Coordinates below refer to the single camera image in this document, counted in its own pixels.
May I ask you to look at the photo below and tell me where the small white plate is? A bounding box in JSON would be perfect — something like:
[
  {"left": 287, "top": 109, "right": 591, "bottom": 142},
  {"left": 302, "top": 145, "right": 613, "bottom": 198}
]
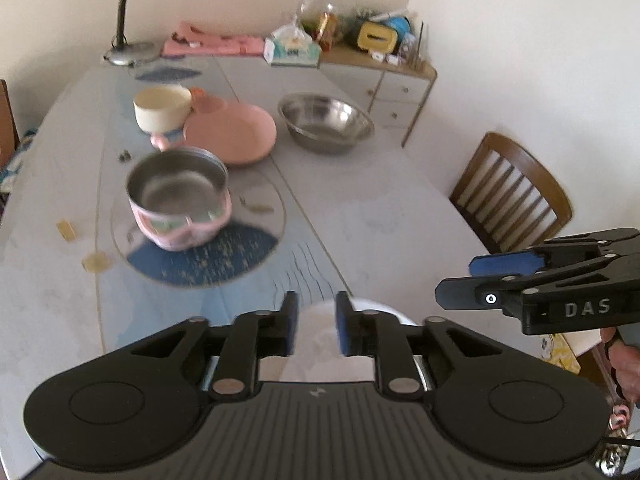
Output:
[{"left": 257, "top": 297, "right": 432, "bottom": 394}]

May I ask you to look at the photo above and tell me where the pink pot with steel liner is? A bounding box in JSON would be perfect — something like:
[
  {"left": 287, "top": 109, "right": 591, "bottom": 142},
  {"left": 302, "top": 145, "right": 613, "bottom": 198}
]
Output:
[{"left": 126, "top": 146, "right": 232, "bottom": 252}]

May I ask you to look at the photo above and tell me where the pink plate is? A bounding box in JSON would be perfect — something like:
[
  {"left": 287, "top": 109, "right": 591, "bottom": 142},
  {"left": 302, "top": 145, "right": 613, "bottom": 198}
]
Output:
[{"left": 183, "top": 88, "right": 277, "bottom": 166}]

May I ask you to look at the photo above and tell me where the large steel bowl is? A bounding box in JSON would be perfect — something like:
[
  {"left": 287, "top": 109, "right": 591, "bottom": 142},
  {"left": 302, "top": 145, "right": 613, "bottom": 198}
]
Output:
[{"left": 278, "top": 92, "right": 375, "bottom": 155}]

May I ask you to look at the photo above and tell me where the cream ceramic bowl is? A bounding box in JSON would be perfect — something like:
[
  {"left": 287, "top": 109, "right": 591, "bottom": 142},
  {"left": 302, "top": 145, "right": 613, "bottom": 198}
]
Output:
[{"left": 134, "top": 84, "right": 192, "bottom": 134}]

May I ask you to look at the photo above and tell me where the person's right hand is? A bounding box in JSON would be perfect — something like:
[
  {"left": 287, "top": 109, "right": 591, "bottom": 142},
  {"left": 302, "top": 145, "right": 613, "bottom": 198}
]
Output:
[{"left": 600, "top": 327, "right": 640, "bottom": 404}]

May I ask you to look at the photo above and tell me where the yellow cartoon paper bag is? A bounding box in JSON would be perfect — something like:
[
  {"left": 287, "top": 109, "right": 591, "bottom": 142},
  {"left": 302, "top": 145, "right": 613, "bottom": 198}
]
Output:
[{"left": 540, "top": 334, "right": 582, "bottom": 375}]

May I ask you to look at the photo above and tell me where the wooden chair right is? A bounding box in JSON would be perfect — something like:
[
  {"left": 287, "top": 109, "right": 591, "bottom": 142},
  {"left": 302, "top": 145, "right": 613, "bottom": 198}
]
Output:
[{"left": 449, "top": 132, "right": 574, "bottom": 254}]

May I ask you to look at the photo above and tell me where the white drawer cabinet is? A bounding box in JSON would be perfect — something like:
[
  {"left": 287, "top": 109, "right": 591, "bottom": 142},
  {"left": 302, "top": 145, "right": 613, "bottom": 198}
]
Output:
[{"left": 319, "top": 46, "right": 437, "bottom": 148}]

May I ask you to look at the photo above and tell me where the blue globe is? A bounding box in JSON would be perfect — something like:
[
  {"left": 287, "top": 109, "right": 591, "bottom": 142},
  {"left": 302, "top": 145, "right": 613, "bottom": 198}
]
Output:
[{"left": 384, "top": 15, "right": 411, "bottom": 41}]

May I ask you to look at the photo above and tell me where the yellow tissue holder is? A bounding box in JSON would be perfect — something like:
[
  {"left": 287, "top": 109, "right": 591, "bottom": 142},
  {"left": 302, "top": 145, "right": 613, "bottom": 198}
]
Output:
[{"left": 357, "top": 21, "right": 398, "bottom": 54}]

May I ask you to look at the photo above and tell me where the tissue box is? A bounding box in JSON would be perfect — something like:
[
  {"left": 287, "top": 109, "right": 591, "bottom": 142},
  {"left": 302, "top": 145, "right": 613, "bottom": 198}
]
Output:
[{"left": 262, "top": 22, "right": 321, "bottom": 67}]

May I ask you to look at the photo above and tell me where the pink cloth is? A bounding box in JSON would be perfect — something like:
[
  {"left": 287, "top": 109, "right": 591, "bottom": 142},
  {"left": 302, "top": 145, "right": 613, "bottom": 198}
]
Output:
[{"left": 160, "top": 22, "right": 265, "bottom": 58}]

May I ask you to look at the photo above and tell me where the wooden chair with pink towel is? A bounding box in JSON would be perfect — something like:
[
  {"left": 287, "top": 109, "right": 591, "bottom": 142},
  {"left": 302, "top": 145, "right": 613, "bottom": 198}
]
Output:
[{"left": 0, "top": 79, "right": 37, "bottom": 210}]

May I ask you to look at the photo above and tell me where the amber bottle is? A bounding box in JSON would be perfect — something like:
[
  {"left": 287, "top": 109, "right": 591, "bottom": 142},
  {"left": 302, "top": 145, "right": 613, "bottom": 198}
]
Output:
[{"left": 314, "top": 12, "right": 338, "bottom": 52}]

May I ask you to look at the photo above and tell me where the grey desk lamp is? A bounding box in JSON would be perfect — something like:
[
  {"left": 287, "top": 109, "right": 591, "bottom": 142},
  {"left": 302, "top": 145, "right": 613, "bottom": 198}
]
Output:
[{"left": 103, "top": 0, "right": 162, "bottom": 67}]

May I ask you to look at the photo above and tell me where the glass jar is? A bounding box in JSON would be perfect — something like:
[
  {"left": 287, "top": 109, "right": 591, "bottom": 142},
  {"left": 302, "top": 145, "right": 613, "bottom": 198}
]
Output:
[{"left": 296, "top": 0, "right": 355, "bottom": 44}]

